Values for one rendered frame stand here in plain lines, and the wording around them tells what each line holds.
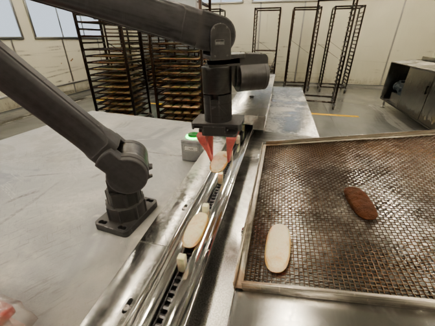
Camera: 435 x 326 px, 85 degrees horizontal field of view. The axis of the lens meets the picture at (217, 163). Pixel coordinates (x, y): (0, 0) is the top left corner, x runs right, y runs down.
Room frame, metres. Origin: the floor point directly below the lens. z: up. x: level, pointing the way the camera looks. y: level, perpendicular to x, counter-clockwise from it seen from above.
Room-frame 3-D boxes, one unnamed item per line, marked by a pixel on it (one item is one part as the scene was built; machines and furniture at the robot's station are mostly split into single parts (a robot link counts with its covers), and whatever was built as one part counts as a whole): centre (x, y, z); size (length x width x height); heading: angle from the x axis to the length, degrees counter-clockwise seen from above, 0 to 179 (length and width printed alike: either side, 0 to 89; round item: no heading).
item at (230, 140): (0.49, -0.01, 0.98); 0.07 x 0.07 x 0.09; 77
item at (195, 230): (0.36, 0.04, 0.86); 0.10 x 0.04 x 0.01; 166
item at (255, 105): (1.52, -0.25, 0.89); 1.25 x 0.18 x 0.09; 166
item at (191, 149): (0.74, 0.08, 0.84); 0.08 x 0.08 x 0.11; 76
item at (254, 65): (0.50, -0.04, 1.15); 0.11 x 0.09 x 0.12; 104
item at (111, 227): (0.44, 0.21, 0.86); 0.12 x 0.09 x 0.08; 160
